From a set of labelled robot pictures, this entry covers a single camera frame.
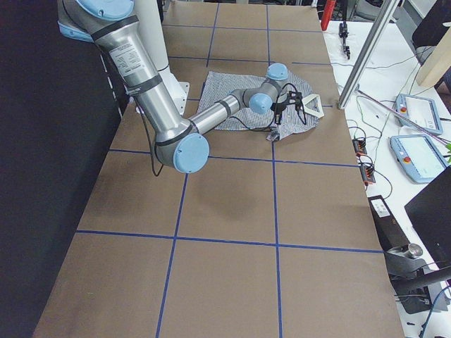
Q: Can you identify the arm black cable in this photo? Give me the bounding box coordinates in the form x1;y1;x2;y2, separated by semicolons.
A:
139;80;300;177

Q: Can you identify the upper teach pendant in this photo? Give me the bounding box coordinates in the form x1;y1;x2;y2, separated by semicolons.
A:
394;94;443;135

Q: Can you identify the red cylinder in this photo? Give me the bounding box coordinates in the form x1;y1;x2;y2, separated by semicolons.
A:
321;0;336;31

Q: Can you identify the black monitor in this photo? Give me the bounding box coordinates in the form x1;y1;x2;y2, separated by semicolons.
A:
404;168;450;268

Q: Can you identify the orange connector block two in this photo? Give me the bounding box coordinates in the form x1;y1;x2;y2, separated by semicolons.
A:
359;163;376;186

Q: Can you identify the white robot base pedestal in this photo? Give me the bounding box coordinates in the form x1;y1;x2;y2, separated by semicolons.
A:
134;0;190;115

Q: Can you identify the striped polo shirt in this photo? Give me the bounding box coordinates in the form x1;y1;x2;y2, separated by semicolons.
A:
193;63;324;142

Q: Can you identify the black clamp with knob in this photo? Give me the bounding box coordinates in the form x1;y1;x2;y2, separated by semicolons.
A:
384;244;450;314

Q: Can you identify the black box with label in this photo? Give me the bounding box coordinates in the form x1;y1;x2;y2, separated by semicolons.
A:
368;195;410;251

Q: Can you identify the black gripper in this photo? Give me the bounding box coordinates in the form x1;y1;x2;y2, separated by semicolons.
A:
285;91;302;108

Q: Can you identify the teach pendant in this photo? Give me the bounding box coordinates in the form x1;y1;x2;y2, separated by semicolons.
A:
394;94;443;135
389;134;448;184

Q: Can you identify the aluminium frame post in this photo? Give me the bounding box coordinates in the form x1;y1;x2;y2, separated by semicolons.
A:
338;0;399;109

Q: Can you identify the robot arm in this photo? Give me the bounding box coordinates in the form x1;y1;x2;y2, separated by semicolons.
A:
57;1;302;173

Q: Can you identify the orange connector block one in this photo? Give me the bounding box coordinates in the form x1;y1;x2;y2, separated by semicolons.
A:
352;139;367;156

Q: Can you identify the lower teach pendant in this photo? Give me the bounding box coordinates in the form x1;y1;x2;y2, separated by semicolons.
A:
389;134;448;184

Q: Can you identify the reacher grabber stick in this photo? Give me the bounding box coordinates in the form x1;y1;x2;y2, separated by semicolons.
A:
355;89;451;151

